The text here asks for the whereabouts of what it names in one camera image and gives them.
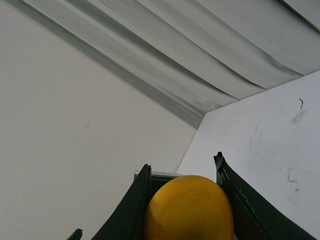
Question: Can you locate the white curtain backdrop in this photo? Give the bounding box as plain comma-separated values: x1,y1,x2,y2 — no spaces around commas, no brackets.
10,0,320,128

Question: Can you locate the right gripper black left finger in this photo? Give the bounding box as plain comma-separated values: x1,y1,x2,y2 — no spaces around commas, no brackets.
93,164,151,240

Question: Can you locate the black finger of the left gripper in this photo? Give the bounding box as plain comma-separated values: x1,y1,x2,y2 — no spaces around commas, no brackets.
67,228,83,240

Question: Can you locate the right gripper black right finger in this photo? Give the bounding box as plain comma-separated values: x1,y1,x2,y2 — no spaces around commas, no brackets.
213,151,315,240

